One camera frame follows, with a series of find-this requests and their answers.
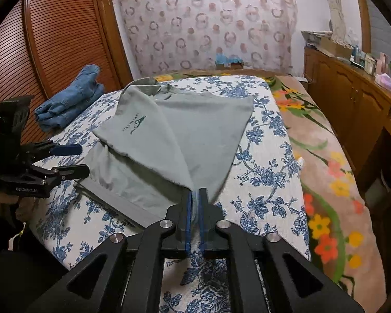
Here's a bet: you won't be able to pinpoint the circle-patterned wall cloth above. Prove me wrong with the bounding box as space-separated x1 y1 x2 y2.
112 0 298 77

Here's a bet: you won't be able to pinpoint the group of toiletry bottles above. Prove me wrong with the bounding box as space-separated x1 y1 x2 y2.
350 44 391 96

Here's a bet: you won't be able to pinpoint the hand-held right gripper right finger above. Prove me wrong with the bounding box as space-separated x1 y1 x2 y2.
197 187 368 313

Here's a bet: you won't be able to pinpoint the folded blue jeans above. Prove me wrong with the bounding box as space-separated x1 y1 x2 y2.
35 64 105 133

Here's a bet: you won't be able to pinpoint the grey pants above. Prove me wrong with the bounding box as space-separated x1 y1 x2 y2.
74 76 255 230

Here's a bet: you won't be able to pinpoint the beige flower-print blanket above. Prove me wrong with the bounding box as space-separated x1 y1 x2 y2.
156 70 388 300

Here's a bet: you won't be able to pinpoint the person's left forearm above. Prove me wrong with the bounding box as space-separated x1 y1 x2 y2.
0 209 70 300

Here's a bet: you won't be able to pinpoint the blue cloth bundle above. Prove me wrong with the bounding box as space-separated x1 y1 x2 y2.
215 52 245 70

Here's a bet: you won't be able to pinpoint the grey window blinds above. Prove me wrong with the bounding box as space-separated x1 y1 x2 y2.
366 0 391 74

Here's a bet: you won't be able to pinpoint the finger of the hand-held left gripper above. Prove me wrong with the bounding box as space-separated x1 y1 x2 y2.
39 164 91 183
36 141 83 157

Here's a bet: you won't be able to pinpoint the stack of papers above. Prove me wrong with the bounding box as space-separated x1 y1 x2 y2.
301 30 333 48

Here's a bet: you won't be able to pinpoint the blue floral white bedsheet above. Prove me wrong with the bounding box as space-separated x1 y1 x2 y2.
26 75 313 313

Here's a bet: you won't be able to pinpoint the pink tissue pack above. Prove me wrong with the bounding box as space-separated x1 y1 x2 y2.
376 73 391 92

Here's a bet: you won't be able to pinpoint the cream window curtain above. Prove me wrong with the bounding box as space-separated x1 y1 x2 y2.
326 0 359 47

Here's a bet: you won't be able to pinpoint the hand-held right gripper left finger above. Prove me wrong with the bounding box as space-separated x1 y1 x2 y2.
28 187 195 313

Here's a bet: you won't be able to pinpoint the cardboard box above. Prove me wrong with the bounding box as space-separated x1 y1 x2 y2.
316 37 355 60

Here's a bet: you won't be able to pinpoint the wooden louvered wardrobe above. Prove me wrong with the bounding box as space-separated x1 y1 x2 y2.
0 0 125 170

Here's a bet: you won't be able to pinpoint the person's left hand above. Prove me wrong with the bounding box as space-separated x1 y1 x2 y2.
0 192 31 226

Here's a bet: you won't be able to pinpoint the wooden sideboard cabinet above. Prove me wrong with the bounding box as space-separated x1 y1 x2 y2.
301 46 391 203

